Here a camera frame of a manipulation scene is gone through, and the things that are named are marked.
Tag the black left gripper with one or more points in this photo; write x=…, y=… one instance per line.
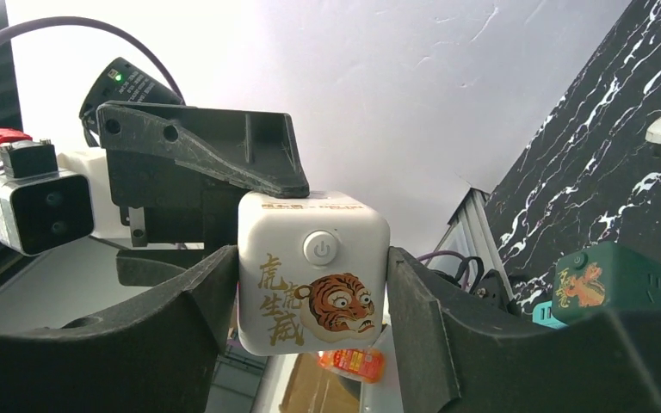
x=160, y=158

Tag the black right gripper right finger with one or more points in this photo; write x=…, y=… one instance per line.
x=457, y=354

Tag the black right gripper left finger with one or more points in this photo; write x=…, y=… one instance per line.
x=154, y=352

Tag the teal power strip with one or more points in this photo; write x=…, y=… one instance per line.
x=577, y=296

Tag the white multi-socket adapter plug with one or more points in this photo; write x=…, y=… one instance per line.
x=312, y=273

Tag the green dragon socket cube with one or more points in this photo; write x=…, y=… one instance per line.
x=607, y=256

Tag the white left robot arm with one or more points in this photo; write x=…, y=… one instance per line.
x=123, y=82

